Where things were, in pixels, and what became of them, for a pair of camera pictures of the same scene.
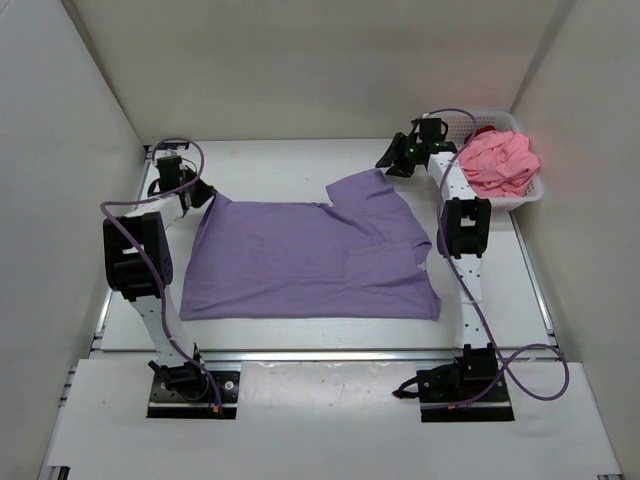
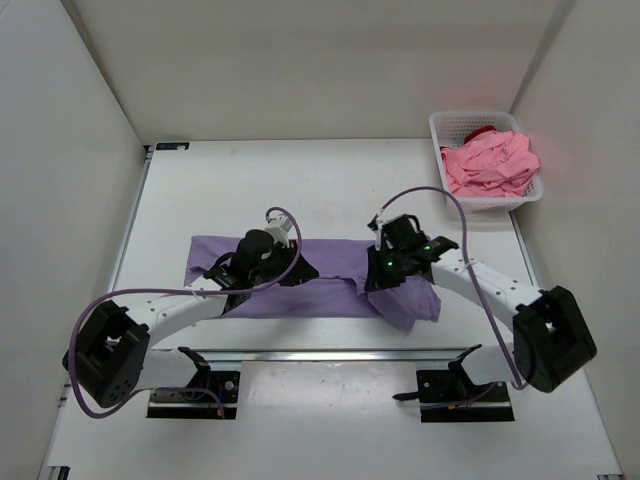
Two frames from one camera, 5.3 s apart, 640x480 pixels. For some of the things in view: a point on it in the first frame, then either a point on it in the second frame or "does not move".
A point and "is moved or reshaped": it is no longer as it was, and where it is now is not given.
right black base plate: [493, 406] does not move
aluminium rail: [332, 355] does not move
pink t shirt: [499, 163] does not move
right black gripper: [395, 159] to [377, 280]
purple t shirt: [355, 259] is moved or reshaped
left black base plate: [165, 403] does not move
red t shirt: [479, 130] does not move
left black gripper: [206, 192] to [301, 273]
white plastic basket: [459, 123] does not move
